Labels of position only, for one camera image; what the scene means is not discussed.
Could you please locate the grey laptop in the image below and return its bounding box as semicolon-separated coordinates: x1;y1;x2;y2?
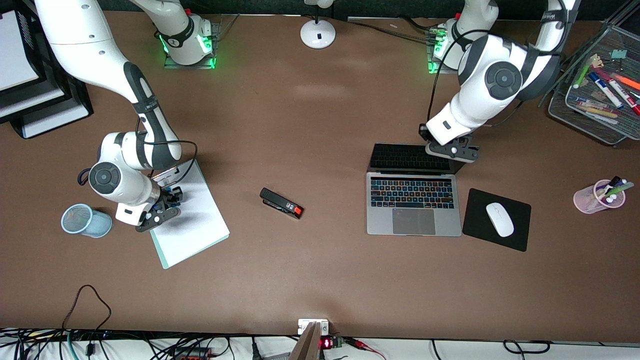
366;142;480;238

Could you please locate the green marker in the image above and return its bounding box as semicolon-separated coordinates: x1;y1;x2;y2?
572;56;601;90

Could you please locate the white marker with red cap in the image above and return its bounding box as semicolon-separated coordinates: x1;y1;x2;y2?
595;67;640;117

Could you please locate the white paper sheet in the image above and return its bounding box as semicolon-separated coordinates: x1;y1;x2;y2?
150;160;231;267

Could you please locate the light blue mesh cup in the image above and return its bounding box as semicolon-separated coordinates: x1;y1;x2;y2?
60;203;113;239

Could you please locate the mint green clipboard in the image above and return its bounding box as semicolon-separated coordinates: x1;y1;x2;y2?
149;158;231;270

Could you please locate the black mouse pad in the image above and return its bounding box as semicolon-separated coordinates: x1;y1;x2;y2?
462;188;532;253

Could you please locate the black stapler with orange end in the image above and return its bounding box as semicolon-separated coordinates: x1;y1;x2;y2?
259;187;305;220

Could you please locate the white computer mouse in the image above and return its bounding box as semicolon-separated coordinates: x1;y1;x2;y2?
485;202;515;238

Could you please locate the white paper stack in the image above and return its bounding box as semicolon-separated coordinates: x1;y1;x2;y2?
0;11;40;92
22;97;91;139

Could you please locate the black stacked paper tray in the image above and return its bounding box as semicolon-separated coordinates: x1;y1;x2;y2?
0;9;94;140

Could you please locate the white lamp base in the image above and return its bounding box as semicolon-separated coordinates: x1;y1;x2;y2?
300;0;337;50

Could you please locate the pink translucent cup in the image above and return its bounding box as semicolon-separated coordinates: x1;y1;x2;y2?
573;179;627;215

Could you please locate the orange highlighter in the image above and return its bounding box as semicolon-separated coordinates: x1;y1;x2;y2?
611;72;640;92

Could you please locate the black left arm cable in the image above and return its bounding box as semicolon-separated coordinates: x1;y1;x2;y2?
427;29;496;126

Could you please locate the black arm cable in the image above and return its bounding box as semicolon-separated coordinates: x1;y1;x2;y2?
427;29;496;126
134;140;199;185

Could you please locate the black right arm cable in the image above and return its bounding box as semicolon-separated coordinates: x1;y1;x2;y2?
134;140;199;185

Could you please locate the brown braided cable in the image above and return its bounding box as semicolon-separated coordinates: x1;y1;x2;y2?
62;284;112;346

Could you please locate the black base power cable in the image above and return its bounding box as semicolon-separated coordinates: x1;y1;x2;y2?
347;19;443;46

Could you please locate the black wire mesh tray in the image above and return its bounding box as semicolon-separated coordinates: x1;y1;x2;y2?
539;5;640;149

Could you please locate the orange black cable connector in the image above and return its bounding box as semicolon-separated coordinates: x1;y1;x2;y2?
172;346;212;359

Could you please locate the aluminium extrusion post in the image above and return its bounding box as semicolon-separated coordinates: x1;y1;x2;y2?
290;319;331;360

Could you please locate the red cable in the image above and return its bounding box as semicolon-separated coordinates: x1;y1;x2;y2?
345;338;387;360

